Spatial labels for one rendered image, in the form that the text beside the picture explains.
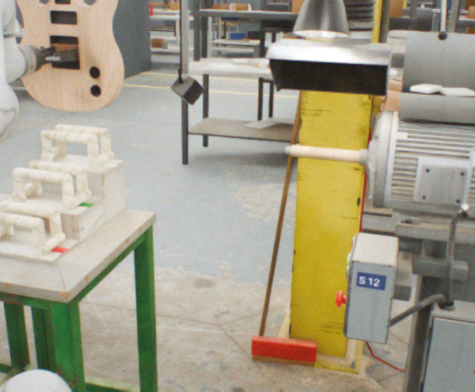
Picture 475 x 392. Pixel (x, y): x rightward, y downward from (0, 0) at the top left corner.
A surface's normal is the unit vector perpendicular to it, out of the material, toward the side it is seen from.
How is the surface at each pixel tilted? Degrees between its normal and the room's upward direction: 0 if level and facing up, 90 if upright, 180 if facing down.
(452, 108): 90
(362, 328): 90
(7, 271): 0
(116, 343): 0
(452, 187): 90
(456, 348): 90
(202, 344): 0
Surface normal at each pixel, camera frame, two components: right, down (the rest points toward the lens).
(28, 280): 0.02, -0.94
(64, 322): -0.28, 0.32
